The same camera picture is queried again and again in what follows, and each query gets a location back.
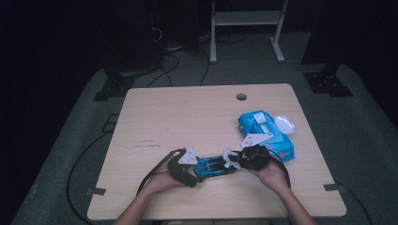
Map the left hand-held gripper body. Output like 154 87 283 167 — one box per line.
168 146 199 187

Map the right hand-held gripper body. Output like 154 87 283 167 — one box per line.
238 133 274 172

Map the white wet wipe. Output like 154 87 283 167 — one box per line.
222 149 242 170

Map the blue toy car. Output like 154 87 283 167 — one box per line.
194 155 237 181

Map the blue wet wipe pack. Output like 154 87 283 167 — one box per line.
237 110 296 163

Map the person's left hand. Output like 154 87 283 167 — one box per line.
143 165 184 196

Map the person's right hand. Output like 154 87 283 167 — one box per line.
250 160 290 193

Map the grey tape strip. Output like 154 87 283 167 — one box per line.
323 183 346 192
85 187 107 197

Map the white metal stand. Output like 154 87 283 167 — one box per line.
209 0 289 65

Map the left hand-held gripper black cable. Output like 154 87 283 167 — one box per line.
136 148 186 195

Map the hand-held gripper black cable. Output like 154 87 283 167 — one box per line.
136 148 186 195
266 149 292 190

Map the right hand-held gripper black cable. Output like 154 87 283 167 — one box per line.
266 149 292 190

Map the black looped floor cable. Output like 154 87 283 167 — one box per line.
146 51 181 88

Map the black floor base plate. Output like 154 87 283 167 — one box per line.
92 74 135 102
303 70 355 98

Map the long black floor cable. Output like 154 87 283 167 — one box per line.
66 130 126 225

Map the thin black floor cable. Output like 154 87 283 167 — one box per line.
336 181 374 225

